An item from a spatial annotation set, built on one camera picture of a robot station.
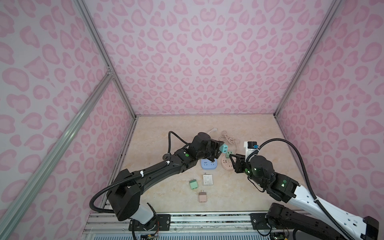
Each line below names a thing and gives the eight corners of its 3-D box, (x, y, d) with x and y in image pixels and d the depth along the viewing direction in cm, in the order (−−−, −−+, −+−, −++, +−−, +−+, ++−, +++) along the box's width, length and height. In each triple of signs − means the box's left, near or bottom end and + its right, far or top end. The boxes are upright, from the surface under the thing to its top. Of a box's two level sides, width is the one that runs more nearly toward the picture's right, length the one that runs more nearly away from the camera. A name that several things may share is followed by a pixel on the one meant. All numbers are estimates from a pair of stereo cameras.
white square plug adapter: (203, 184, 87) (203, 183, 85) (203, 176, 90) (203, 174, 88) (212, 184, 87) (213, 183, 85) (212, 176, 90) (212, 174, 88)
